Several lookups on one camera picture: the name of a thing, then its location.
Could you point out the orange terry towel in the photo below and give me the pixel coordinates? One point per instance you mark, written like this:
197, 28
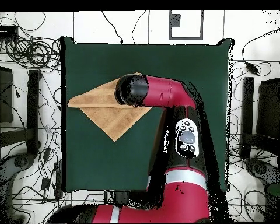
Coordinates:
112, 119

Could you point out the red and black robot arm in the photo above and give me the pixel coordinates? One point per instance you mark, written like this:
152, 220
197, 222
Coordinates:
163, 91

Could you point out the dark green tablecloth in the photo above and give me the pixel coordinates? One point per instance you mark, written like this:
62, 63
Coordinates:
95, 163

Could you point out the black power strip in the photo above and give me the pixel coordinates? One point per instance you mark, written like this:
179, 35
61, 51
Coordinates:
58, 179
3, 31

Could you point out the black stand bar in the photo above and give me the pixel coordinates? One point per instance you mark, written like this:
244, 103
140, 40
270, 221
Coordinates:
33, 112
247, 105

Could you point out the black box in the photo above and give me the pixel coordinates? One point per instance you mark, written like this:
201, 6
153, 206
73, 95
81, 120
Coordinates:
269, 109
2, 98

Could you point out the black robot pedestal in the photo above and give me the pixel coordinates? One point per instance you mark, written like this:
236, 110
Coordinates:
121, 197

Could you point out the grey square frame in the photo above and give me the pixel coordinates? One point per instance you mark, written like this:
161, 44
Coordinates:
186, 38

